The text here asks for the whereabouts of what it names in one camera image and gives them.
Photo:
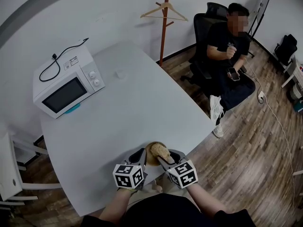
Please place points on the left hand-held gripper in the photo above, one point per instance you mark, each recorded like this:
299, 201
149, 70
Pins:
127, 177

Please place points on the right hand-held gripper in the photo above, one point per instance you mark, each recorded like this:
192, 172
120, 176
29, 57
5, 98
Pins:
183, 175

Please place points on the tan bowl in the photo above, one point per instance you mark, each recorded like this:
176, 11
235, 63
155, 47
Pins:
149, 161

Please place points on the beige fluffy sponge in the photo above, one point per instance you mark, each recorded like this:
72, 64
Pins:
159, 151

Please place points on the person's right forearm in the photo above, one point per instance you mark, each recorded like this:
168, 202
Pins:
206, 201

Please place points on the person's left forearm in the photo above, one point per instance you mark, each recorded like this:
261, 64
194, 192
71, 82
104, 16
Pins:
116, 204

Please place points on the person's khaki shorts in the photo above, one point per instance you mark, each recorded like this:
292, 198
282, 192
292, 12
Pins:
142, 197

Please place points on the person's black shirt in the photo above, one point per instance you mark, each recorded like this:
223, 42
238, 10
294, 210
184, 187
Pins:
165, 212

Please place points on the teal mat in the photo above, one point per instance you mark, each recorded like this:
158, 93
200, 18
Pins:
73, 109

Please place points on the small clear plastic object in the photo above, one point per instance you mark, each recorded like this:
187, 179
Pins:
120, 74

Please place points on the white microwave oven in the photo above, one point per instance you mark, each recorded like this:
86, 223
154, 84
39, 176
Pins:
64, 97

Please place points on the white power strip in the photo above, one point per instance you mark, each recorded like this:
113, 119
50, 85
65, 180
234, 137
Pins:
261, 97

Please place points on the brown wooden coat rack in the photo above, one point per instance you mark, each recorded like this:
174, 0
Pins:
163, 32

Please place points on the white side chair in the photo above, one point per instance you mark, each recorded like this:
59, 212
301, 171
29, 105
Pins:
9, 171

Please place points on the black office chair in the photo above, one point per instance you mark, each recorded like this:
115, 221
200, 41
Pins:
201, 32
286, 48

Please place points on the teal container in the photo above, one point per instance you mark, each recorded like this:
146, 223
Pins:
299, 106

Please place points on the white woven basket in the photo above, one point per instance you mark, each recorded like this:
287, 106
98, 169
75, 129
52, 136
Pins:
297, 91

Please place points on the wooden clothes hanger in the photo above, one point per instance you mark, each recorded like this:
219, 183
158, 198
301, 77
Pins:
178, 13

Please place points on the white side table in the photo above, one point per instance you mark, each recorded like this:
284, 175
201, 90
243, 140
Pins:
294, 67

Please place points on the black floor stand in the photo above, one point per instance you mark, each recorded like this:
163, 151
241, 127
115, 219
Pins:
254, 28

